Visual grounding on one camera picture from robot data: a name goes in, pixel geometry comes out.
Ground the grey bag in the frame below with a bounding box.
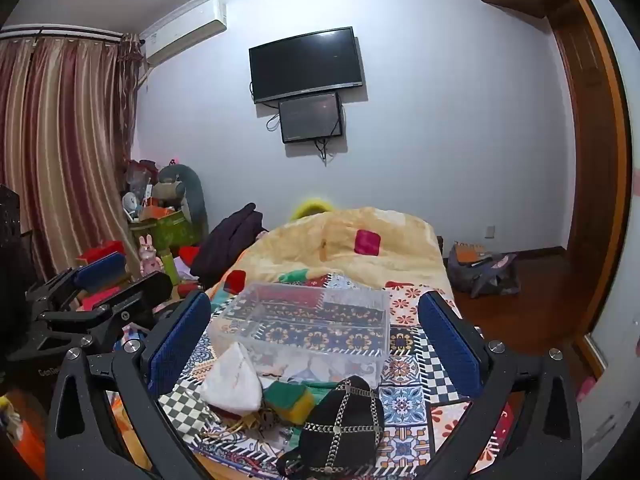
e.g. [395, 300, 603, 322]
[446, 242, 522, 299]

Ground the green and yellow sponge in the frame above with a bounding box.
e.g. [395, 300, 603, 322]
[262, 381, 317, 429]

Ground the dark jacket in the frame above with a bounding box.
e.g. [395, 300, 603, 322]
[190, 203, 271, 292]

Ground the wooden door frame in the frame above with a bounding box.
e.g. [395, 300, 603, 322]
[551, 0, 632, 363]

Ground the patterned patchwork blanket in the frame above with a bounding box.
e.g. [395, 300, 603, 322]
[112, 270, 517, 480]

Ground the orange notebook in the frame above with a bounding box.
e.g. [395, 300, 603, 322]
[454, 243, 487, 264]

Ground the black cap with chains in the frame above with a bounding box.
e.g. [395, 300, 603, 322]
[276, 374, 386, 479]

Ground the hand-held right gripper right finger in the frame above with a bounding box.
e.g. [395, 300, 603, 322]
[418, 290, 584, 480]

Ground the yellow quilt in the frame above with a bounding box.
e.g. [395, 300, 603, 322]
[205, 206, 449, 302]

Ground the clear plastic storage box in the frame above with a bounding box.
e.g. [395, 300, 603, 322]
[206, 282, 391, 390]

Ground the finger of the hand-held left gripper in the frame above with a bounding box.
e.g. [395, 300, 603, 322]
[27, 251, 128, 317]
[40, 270, 174, 333]

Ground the black perforated crate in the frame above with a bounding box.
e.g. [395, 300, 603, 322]
[0, 183, 24, 286]

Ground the white cloth hat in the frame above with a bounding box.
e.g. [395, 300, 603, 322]
[200, 342, 264, 416]

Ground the grey plush toy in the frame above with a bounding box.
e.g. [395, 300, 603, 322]
[158, 162, 209, 242]

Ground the small black wall monitor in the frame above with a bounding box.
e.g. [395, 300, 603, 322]
[278, 91, 345, 145]

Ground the large black wall television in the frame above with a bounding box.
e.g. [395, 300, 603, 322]
[248, 26, 365, 105]

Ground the striped red curtain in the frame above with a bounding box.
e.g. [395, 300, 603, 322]
[0, 34, 142, 283]

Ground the green cardboard box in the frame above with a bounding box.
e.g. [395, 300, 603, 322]
[130, 209, 197, 249]

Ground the thin yellow cord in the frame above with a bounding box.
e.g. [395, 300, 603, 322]
[202, 411, 274, 442]

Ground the pink bunny toy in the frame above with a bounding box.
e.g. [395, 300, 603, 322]
[138, 234, 161, 277]

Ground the yellow-green furry plush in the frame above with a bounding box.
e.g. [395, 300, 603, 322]
[288, 197, 337, 221]

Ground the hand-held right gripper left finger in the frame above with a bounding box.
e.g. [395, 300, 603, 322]
[45, 290, 213, 480]

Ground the white curtain rail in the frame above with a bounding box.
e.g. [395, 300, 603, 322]
[0, 24, 124, 42]

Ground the white air conditioner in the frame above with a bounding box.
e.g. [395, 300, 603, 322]
[144, 2, 227, 67]

